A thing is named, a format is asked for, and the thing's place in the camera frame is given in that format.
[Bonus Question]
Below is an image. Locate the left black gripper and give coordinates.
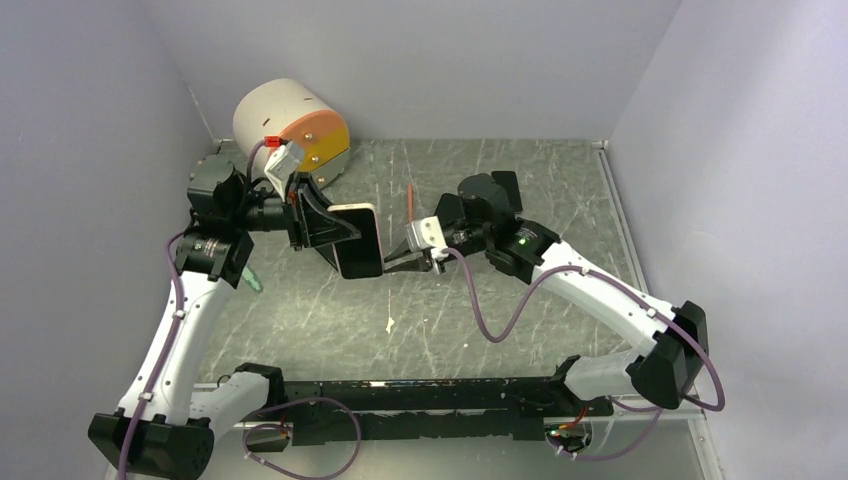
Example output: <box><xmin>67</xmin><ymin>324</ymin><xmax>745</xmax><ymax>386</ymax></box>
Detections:
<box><xmin>229</xmin><ymin>171</ymin><xmax>362</xmax><ymax>252</ymax></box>

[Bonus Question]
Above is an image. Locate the beige phone case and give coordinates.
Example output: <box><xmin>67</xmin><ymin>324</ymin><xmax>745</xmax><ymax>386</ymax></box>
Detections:
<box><xmin>326</xmin><ymin>201</ymin><xmax>384</xmax><ymax>278</ymax></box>

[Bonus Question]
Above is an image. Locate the phone with purple frame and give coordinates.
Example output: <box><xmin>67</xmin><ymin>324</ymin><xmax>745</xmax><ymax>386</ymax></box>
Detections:
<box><xmin>491</xmin><ymin>170</ymin><xmax>521</xmax><ymax>204</ymax></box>

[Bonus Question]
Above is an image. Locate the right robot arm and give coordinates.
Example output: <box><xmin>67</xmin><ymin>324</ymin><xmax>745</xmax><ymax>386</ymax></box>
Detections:
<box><xmin>385</xmin><ymin>171</ymin><xmax>726</xmax><ymax>415</ymax></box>

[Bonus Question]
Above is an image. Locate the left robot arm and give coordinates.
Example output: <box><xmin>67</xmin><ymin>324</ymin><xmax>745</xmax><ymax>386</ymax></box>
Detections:
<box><xmin>88</xmin><ymin>156</ymin><xmax>360</xmax><ymax>479</ymax></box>

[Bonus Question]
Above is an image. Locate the black phone left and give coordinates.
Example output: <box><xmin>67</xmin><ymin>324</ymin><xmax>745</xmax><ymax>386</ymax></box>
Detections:
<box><xmin>312</xmin><ymin>244</ymin><xmax>338</xmax><ymax>271</ymax></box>

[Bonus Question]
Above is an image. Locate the red pencil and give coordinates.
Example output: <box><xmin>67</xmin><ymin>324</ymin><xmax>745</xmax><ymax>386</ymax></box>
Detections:
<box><xmin>407</xmin><ymin>183</ymin><xmax>415</xmax><ymax>222</ymax></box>

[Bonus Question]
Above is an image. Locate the green marker cap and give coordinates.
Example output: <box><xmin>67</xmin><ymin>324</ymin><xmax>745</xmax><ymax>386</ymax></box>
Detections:
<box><xmin>241</xmin><ymin>265</ymin><xmax>264</xmax><ymax>293</ymax></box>

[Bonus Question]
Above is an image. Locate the round white drawer cabinet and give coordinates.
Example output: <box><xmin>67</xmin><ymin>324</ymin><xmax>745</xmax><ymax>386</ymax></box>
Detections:
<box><xmin>232</xmin><ymin>78</ymin><xmax>351</xmax><ymax>188</ymax></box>

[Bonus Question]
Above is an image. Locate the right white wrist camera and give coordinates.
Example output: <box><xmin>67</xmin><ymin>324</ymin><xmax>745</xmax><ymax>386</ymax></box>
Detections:
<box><xmin>406</xmin><ymin>216</ymin><xmax>448</xmax><ymax>261</ymax></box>

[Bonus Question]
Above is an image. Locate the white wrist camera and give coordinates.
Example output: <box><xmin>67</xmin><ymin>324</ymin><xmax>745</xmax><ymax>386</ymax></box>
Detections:
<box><xmin>264</xmin><ymin>141</ymin><xmax>305</xmax><ymax>197</ymax></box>
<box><xmin>406</xmin><ymin>216</ymin><xmax>448</xmax><ymax>261</ymax></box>

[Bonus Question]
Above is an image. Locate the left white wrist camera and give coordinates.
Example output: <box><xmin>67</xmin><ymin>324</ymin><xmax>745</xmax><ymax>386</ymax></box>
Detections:
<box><xmin>264</xmin><ymin>141</ymin><xmax>305</xmax><ymax>197</ymax></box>

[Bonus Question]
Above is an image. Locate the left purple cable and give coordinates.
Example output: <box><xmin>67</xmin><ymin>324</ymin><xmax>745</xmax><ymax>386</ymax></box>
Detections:
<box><xmin>115</xmin><ymin>139</ymin><xmax>362</xmax><ymax>480</ymax></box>

